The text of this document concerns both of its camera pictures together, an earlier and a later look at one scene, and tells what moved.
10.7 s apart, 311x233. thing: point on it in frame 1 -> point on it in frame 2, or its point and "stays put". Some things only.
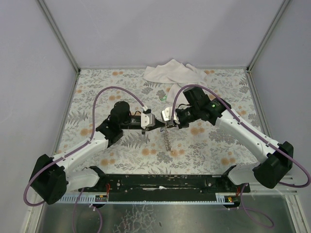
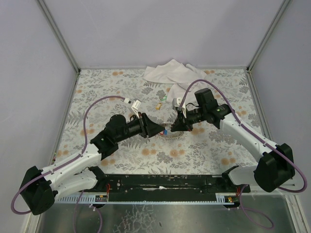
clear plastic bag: x=167 y=141 -> x=167 y=134
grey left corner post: x=61 y=34 stays put
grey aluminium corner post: x=281 y=9 stays put
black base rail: x=164 y=188 stays put
